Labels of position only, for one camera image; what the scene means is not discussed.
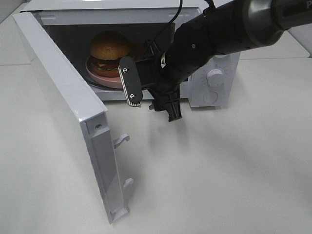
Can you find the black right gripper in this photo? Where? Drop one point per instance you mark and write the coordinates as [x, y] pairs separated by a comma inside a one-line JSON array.
[[160, 75]]

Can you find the pink plate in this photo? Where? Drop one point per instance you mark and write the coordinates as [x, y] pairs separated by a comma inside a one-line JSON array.
[[114, 82]]

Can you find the round white door button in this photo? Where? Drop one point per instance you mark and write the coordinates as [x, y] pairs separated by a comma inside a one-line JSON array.
[[210, 97]]

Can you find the white timer knob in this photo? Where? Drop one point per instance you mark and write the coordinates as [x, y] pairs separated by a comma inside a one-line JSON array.
[[215, 77]]

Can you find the burger with lettuce and cheese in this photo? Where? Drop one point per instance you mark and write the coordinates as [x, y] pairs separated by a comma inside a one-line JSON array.
[[106, 50]]

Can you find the white microwave door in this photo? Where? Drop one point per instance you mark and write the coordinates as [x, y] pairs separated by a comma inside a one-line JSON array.
[[79, 114]]

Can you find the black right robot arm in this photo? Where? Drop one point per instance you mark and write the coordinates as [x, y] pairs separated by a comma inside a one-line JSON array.
[[237, 26]]

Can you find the white microwave oven body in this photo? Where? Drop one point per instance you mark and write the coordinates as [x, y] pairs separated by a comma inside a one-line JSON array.
[[59, 34]]

